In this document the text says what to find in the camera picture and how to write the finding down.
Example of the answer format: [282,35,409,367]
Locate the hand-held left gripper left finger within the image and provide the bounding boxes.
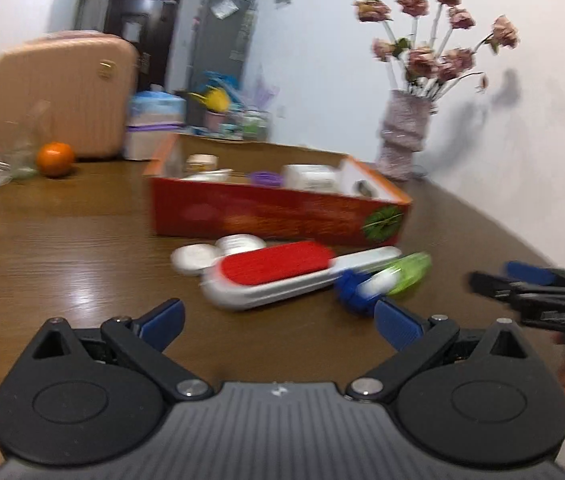
[21,298,214,402]

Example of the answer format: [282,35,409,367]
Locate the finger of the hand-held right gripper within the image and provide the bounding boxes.
[469,270,558,307]
[504,260,565,288]

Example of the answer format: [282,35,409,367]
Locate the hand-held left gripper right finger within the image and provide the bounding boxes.
[345,297,546,403]

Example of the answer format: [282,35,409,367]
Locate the blue plastic cap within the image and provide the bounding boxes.
[335,269,381,316]

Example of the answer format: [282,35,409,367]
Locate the green and white tube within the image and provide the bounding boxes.
[357,252,434,306]

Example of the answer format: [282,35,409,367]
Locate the red and white lint brush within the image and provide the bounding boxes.
[200,240,404,311]

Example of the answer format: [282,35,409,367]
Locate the red cardboard box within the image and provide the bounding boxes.
[143,132,414,249]

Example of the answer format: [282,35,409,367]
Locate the small cream jar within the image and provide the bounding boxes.
[185,153,220,172]

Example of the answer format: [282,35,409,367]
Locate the white charger cube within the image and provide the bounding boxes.
[282,163,339,192]

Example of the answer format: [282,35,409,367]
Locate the purple plastic lid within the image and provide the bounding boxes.
[250,171,284,187]

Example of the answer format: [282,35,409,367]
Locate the white round lid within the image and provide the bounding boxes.
[215,233,268,259]
[170,243,218,276]

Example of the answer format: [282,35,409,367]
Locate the grey ceramic vase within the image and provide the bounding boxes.
[377,89,436,182]

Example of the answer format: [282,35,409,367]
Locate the orange fruit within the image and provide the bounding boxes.
[36,142,76,178]

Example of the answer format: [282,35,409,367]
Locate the pink flowerpot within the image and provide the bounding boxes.
[203,109,228,131]

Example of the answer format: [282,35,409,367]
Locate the clear glass cup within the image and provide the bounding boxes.
[6,101,52,179]

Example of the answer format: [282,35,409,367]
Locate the yellow watering can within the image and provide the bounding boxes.
[189,85,231,114]

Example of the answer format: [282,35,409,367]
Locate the dried pink roses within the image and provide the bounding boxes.
[352,0,521,99]

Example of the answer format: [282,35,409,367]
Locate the pink suitcase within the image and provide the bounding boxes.
[0,30,140,161]

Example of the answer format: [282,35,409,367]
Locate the blue bag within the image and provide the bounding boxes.
[202,70,241,96]

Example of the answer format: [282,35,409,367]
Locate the purple paper plant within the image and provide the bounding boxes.
[249,67,281,109]

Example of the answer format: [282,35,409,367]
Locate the dark entrance door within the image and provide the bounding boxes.
[103,0,184,92]

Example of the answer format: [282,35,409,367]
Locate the grey fridge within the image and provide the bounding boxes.
[187,0,258,97]

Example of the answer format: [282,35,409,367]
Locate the paper on door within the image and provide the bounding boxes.
[121,15,142,41]

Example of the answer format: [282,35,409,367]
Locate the paper on fridge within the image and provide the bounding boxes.
[209,0,238,20]

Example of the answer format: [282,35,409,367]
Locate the side door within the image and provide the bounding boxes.
[74,0,98,32]

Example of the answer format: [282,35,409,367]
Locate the wire rack with bottles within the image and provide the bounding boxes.
[227,104,271,141]

